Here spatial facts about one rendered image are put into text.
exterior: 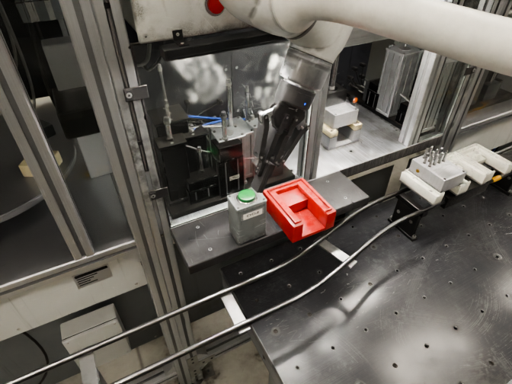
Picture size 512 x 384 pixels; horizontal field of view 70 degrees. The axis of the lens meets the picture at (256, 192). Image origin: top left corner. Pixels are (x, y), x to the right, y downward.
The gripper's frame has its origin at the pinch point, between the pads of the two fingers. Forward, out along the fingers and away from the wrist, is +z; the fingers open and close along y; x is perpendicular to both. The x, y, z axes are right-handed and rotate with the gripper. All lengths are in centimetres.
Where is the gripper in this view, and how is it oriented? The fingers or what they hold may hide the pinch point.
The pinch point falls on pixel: (262, 175)
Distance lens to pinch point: 78.9
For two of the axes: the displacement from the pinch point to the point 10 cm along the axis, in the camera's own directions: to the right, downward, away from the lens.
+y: -7.9, -0.7, -6.1
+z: -3.5, 8.6, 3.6
